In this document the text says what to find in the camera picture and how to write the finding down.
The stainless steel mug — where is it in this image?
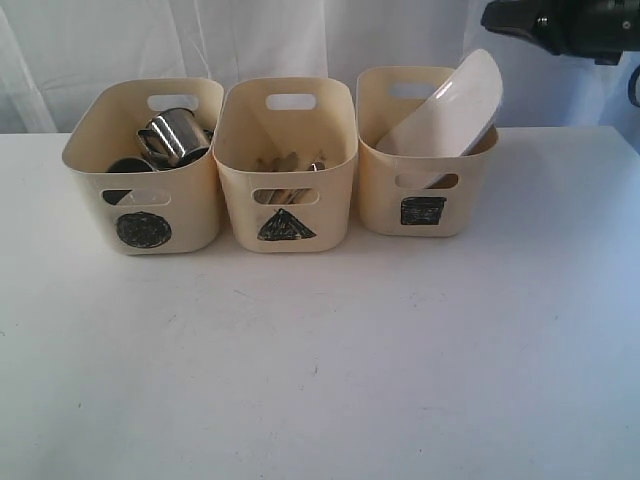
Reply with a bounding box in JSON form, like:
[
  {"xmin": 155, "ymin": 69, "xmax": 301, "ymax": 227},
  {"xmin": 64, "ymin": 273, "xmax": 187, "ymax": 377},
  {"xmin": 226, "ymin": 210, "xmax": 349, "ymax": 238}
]
[
  {"xmin": 137, "ymin": 107, "xmax": 207, "ymax": 170},
  {"xmin": 102, "ymin": 157, "xmax": 154, "ymax": 205}
]

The long stainless steel spoon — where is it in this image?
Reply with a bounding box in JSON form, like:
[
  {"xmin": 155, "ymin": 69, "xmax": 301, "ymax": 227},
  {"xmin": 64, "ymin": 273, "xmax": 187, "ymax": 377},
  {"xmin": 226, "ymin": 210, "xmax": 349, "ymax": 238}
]
[{"xmin": 287, "ymin": 161, "xmax": 326, "ymax": 204}]

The white plastic bowl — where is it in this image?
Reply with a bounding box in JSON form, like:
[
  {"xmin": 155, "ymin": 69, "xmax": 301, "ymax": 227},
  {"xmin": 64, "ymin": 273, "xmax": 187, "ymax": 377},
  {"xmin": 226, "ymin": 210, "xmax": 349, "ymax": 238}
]
[{"xmin": 118, "ymin": 189, "xmax": 171, "ymax": 206}]

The cream bin with triangle mark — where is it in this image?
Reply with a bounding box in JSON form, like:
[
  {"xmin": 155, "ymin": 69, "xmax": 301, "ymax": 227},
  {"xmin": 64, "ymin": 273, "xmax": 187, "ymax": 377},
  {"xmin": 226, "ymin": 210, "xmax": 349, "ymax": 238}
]
[{"xmin": 212, "ymin": 77, "xmax": 358, "ymax": 253}]

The stainless steel table knife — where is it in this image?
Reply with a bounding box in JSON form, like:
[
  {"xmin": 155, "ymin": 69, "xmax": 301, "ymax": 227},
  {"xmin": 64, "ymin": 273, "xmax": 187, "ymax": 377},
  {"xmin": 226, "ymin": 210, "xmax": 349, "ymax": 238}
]
[{"xmin": 254, "ymin": 153, "xmax": 301, "ymax": 204}]

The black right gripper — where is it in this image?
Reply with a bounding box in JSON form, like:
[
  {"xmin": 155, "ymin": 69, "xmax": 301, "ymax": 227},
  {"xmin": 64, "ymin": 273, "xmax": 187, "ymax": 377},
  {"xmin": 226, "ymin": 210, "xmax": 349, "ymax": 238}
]
[{"xmin": 481, "ymin": 0, "xmax": 639, "ymax": 66}]

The large stainless steel bowl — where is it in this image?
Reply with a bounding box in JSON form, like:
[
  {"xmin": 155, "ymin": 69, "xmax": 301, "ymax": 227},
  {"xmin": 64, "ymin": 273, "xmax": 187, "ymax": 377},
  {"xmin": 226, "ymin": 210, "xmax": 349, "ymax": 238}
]
[{"xmin": 183, "ymin": 129, "xmax": 213, "ymax": 164}]

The white curtain backdrop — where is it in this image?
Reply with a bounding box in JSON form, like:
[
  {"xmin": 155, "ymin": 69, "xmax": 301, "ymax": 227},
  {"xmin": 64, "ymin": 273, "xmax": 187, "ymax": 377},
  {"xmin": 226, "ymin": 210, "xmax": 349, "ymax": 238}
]
[{"xmin": 1, "ymin": 1, "xmax": 639, "ymax": 144}]

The cream bin with square mark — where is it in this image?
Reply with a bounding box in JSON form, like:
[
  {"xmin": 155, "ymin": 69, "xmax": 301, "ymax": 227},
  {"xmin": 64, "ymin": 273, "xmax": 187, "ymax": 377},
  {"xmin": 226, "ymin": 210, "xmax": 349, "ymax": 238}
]
[{"xmin": 356, "ymin": 66, "xmax": 499, "ymax": 237}]

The white square plate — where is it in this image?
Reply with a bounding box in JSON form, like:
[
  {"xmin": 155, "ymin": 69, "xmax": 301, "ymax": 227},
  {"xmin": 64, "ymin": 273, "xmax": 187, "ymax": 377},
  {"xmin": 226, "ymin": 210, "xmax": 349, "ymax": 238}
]
[{"xmin": 376, "ymin": 49, "xmax": 503, "ymax": 158}]

